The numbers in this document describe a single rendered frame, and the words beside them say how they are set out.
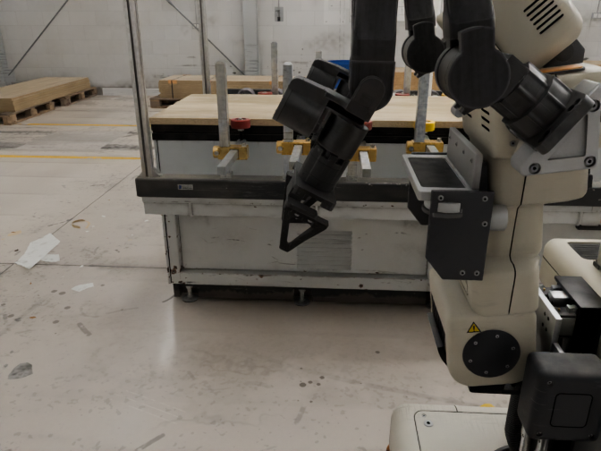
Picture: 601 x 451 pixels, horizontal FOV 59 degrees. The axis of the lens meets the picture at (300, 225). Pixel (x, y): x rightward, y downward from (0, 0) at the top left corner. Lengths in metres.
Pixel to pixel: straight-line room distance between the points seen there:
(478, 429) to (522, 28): 1.06
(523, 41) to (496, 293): 0.42
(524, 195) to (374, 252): 1.58
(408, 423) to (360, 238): 1.12
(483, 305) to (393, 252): 1.52
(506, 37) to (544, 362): 0.54
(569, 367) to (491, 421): 0.62
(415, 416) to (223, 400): 0.77
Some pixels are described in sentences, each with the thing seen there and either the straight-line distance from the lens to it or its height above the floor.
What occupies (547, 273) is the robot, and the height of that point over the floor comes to 0.74.
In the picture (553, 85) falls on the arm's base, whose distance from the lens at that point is 0.77.
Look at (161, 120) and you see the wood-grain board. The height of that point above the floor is 0.89.
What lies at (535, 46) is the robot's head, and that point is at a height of 1.27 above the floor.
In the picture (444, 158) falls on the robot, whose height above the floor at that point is 1.04.
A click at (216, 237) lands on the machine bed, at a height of 0.34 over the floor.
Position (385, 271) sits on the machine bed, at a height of 0.18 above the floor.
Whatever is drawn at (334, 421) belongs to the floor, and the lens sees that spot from 1.97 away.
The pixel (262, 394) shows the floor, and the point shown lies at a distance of 2.08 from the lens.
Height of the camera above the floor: 1.31
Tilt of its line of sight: 22 degrees down
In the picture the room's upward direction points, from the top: straight up
